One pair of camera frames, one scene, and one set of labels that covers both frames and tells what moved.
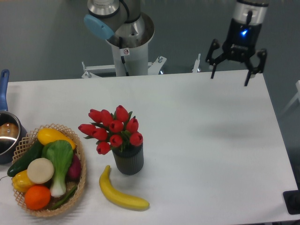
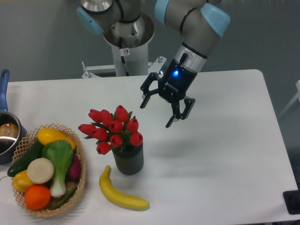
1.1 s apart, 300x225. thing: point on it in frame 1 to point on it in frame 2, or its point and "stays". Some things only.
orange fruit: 37,197 stays
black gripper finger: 253,69 to 177,114
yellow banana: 117,197 stays
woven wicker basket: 29,141 stays
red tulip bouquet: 115,131 stays
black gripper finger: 222,57 to 145,86
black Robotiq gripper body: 242,41 to 176,80
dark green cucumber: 22,165 stays
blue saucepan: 12,131 stays
